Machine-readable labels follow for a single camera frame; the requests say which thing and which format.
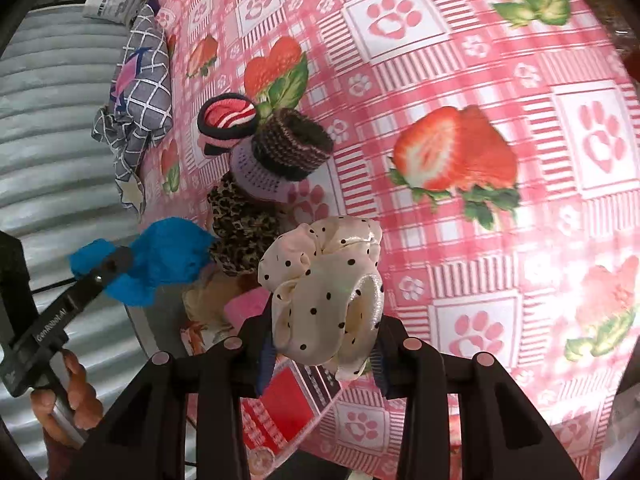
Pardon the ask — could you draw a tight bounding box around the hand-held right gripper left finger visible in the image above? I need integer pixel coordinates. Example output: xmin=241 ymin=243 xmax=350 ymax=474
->
xmin=65 ymin=297 xmax=281 ymax=480

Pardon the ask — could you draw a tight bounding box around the strawberry printed bed sheet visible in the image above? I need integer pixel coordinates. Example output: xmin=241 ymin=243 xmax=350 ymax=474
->
xmin=140 ymin=0 xmax=640 ymax=480

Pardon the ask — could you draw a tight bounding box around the person's left hand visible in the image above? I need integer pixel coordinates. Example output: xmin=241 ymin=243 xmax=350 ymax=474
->
xmin=30 ymin=350 xmax=103 ymax=441

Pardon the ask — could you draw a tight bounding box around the cream polka dot scrunchie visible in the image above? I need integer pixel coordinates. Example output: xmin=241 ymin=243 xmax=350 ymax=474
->
xmin=257 ymin=216 xmax=385 ymax=381

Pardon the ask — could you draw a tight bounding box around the leopard print scrunchie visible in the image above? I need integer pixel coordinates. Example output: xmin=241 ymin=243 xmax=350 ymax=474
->
xmin=206 ymin=172 xmax=286 ymax=277

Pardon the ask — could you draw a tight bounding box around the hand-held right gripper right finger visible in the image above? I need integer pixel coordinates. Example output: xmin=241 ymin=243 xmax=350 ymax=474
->
xmin=372 ymin=320 xmax=583 ymax=480

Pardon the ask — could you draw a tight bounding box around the tan rolled cloth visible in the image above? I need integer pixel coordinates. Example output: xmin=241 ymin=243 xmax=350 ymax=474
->
xmin=182 ymin=265 xmax=261 ymax=336

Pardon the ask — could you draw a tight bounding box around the brown striped knitted headband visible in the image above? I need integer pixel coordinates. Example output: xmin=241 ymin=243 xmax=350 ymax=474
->
xmin=251 ymin=108 xmax=335 ymax=181

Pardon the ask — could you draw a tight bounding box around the person's left forearm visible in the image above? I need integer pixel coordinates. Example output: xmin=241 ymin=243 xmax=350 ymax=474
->
xmin=35 ymin=435 xmax=76 ymax=480

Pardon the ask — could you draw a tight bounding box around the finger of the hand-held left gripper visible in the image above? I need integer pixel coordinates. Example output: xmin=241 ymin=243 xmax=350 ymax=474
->
xmin=75 ymin=246 xmax=136 ymax=295

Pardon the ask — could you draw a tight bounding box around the grey curtain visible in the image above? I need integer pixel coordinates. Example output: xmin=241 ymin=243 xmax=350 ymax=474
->
xmin=0 ymin=5 xmax=151 ymax=461

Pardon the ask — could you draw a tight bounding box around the black pink striped hair band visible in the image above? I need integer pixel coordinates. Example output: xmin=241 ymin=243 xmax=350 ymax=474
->
xmin=196 ymin=94 xmax=259 ymax=158

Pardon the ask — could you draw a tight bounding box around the blue knitted scrunchie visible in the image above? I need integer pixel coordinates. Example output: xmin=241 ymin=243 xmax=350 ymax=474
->
xmin=68 ymin=217 xmax=216 ymax=307

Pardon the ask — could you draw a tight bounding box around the purple knitted headband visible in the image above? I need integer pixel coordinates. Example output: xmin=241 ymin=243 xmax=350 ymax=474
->
xmin=230 ymin=140 xmax=296 ymax=204

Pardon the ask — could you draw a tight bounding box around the grey plaid quilt with star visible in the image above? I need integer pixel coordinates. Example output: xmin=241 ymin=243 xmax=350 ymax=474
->
xmin=91 ymin=2 xmax=174 ymax=211

